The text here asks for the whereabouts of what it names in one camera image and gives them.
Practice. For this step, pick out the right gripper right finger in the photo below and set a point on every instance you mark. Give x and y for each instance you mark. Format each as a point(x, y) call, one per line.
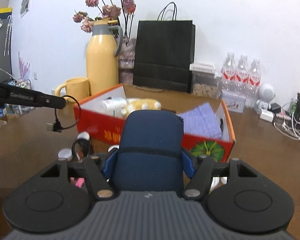
point(199, 171)

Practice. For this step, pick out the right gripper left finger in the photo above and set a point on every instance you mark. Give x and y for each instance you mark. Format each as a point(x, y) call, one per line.
point(98, 170)

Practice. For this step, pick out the navy zip pouch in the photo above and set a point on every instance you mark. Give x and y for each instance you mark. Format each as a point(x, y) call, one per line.
point(149, 156)

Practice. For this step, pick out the yellow plush toy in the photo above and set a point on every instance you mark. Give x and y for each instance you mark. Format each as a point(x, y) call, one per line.
point(142, 104)

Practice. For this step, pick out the dark grey cabinet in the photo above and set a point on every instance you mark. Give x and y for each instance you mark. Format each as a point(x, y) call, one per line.
point(5, 44)

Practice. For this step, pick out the lilac folded towel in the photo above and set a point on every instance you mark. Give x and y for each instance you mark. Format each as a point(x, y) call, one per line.
point(202, 122)

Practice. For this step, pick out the white plastic cap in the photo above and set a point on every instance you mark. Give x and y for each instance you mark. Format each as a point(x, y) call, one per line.
point(65, 153)

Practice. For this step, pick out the orange cardboard box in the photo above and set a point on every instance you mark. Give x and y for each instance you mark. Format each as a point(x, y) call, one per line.
point(108, 129)

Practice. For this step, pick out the white metal tin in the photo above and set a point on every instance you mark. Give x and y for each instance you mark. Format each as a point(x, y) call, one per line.
point(234, 102)

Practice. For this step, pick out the yellow mug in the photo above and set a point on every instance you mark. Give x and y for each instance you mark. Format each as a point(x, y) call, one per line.
point(77, 87)

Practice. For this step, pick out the white charger block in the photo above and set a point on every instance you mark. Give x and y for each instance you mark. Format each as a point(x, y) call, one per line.
point(266, 115)

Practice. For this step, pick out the clear seed container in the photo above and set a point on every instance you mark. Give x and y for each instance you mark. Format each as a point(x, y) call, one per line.
point(205, 80)

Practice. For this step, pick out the white lotion bottle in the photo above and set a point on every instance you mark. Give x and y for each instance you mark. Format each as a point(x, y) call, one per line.
point(113, 106)

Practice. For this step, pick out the black adapter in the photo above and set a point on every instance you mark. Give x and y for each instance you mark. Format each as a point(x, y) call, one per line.
point(275, 108)

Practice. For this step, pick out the middle water bottle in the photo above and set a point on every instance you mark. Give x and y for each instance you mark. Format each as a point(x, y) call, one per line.
point(242, 74)

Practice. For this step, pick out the water bottle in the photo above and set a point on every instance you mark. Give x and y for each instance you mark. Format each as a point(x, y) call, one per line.
point(242, 74)
point(253, 82)
point(229, 73)

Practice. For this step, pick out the white robot toy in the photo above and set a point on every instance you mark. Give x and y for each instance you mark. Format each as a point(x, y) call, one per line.
point(266, 94)

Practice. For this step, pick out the left water bottle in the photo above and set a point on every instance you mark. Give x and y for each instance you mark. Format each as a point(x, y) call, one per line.
point(229, 73)

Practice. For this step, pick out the right water bottle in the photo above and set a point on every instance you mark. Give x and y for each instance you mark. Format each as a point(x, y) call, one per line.
point(253, 82)

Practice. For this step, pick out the yellow thermos jug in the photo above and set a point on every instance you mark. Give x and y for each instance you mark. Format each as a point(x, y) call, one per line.
point(102, 55)

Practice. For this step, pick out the black paper bag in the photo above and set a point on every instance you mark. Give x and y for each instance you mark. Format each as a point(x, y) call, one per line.
point(163, 53)

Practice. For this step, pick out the pink fuzzy vase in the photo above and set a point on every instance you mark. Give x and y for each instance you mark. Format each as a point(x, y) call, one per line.
point(126, 60)

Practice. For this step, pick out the dried pink roses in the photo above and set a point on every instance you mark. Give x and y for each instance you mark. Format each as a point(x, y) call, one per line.
point(120, 12)

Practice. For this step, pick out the wire storage basket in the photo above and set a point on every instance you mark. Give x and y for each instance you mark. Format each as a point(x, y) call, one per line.
point(21, 83)

